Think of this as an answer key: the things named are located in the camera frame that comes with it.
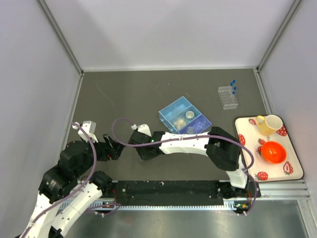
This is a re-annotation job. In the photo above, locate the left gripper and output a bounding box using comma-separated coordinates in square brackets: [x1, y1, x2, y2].
[75, 133, 125, 177]

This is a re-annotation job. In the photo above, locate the light blue drawer box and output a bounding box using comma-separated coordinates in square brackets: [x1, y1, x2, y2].
[158, 96, 191, 121]

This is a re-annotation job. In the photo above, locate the clear bag of corks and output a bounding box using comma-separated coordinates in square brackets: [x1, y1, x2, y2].
[173, 118, 187, 130]

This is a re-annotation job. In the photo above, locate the glass stoppered bottle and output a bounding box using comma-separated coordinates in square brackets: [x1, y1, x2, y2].
[187, 126, 195, 134]

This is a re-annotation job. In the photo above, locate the clear glass beaker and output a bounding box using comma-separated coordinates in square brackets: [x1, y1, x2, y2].
[196, 118, 209, 130]

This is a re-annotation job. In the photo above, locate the clear test tube rack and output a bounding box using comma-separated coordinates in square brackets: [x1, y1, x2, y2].
[218, 86, 238, 110]

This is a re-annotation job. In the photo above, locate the clear plastic funnel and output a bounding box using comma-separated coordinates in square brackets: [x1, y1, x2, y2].
[171, 104, 187, 115]

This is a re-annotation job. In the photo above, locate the purple drawer box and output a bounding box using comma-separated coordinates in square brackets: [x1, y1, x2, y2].
[178, 115, 211, 134]

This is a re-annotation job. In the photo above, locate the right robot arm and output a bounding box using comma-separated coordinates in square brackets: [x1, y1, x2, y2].
[128, 127, 250, 196]

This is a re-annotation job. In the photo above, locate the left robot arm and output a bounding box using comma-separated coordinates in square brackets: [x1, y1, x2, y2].
[21, 134, 124, 238]

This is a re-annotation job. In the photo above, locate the strawberry pattern tray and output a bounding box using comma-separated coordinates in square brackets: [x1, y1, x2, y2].
[234, 117, 304, 182]

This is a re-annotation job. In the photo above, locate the yellow cup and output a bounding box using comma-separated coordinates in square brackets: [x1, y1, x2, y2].
[256, 115, 283, 136]

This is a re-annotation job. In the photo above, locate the orange bowl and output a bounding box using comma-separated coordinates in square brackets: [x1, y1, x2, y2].
[261, 141, 287, 164]

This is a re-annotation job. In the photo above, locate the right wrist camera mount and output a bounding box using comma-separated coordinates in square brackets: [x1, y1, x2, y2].
[131, 124, 152, 137]

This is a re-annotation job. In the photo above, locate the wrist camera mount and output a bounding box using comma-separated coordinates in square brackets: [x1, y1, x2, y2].
[71, 120, 99, 143]
[131, 124, 152, 137]

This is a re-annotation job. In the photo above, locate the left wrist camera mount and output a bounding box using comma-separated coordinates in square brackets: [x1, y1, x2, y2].
[71, 120, 99, 143]

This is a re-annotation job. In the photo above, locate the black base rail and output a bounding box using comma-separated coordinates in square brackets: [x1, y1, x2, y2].
[102, 180, 255, 201]

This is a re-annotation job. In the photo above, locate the grey slotted cable duct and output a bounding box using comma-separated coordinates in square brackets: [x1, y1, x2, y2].
[84, 198, 251, 211]

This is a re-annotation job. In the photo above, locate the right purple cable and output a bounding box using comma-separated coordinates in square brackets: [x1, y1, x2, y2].
[111, 118, 258, 215]

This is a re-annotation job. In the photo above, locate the purple cable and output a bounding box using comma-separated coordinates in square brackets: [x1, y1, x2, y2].
[111, 118, 258, 215]
[22, 121, 122, 238]

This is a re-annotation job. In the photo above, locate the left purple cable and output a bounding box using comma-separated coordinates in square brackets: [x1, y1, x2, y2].
[22, 121, 122, 238]

